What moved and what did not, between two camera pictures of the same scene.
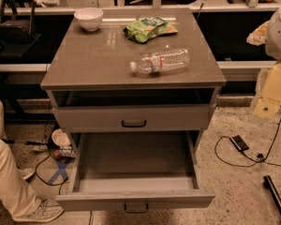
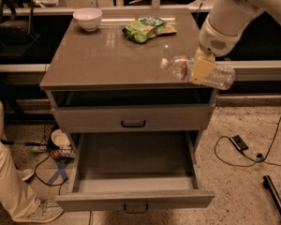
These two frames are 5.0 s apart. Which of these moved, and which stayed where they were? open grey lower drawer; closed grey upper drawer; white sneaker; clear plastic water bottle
Moved: clear plastic water bottle
Stayed: closed grey upper drawer; open grey lower drawer; white sneaker
